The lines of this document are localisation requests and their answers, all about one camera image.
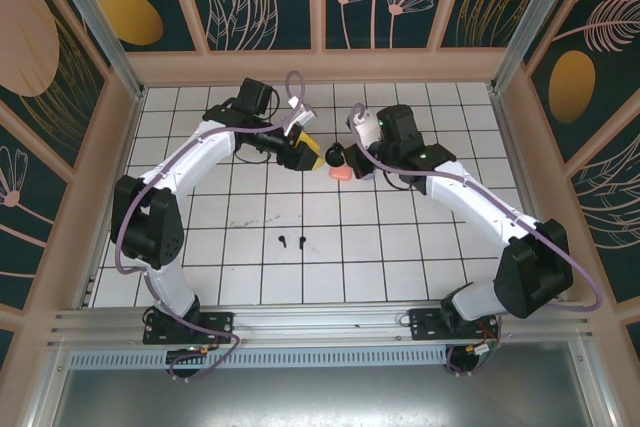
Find aluminium corner post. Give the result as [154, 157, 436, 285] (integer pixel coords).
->
[492, 0, 586, 93]
[40, 0, 147, 101]

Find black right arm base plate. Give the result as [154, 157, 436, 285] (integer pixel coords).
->
[409, 307, 501, 343]

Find art panel large pale circle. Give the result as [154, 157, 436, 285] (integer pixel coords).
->
[0, 0, 109, 173]

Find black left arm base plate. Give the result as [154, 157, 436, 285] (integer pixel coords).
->
[143, 311, 235, 346]

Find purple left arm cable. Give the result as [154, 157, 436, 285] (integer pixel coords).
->
[113, 70, 307, 384]

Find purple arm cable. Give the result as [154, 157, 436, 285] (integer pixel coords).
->
[349, 102, 602, 378]
[113, 70, 307, 384]

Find slotted grey cable duct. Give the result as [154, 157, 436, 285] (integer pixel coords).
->
[67, 349, 576, 368]

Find art panel feathers gold oval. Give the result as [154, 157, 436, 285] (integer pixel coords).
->
[527, 0, 640, 164]

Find grey metal sheet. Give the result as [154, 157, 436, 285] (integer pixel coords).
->
[49, 365, 596, 427]

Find aluminium mounting rail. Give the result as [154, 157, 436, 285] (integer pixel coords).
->
[47, 309, 594, 348]

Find art panel single flower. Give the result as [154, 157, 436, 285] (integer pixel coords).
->
[0, 121, 71, 309]

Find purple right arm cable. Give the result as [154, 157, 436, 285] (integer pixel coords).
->
[349, 102, 602, 378]

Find art panel pink leaf lines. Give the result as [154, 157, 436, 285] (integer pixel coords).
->
[569, 111, 640, 304]

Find aluminium side rail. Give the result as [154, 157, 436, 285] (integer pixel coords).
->
[487, 86, 566, 298]
[73, 88, 147, 309]

